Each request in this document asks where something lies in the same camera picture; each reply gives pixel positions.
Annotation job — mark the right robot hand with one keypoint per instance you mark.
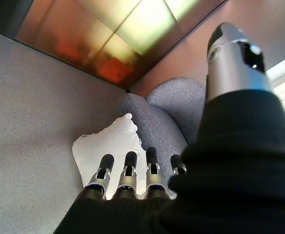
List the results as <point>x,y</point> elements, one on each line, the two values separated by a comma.
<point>230,170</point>

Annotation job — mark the white fringed cushion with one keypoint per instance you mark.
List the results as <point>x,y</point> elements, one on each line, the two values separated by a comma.
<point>108,141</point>

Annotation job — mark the grey fabric armchair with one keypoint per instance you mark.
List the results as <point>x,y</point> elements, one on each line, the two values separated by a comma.
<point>162,122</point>

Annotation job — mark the grey rug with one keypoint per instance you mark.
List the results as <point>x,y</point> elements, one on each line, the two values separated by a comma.
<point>35,122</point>

